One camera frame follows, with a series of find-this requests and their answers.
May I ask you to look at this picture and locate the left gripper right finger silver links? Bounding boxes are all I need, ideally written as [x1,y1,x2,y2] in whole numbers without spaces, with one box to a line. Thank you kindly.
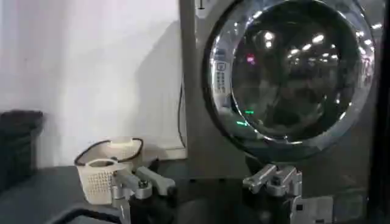
[242,163,303,198]

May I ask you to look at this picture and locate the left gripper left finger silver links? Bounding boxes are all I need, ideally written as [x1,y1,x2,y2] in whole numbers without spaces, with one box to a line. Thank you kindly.
[111,166,177,202]

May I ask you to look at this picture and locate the white plastic laundry basket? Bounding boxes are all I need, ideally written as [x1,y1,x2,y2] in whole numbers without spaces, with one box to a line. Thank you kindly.
[74,136,144,205]

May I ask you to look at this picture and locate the grey dryer cabinet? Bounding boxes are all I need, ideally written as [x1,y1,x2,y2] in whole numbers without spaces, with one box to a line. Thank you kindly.
[179,0,385,224]

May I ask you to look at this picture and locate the round glass dryer door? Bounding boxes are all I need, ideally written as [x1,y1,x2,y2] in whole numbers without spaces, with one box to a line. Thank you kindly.
[202,0,376,159]

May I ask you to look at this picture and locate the dark grey bin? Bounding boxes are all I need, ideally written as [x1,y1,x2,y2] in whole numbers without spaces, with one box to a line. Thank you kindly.
[0,110,45,193]

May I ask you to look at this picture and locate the black power cable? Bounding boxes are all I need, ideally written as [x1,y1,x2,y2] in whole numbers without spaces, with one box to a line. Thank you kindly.
[177,82,187,149]

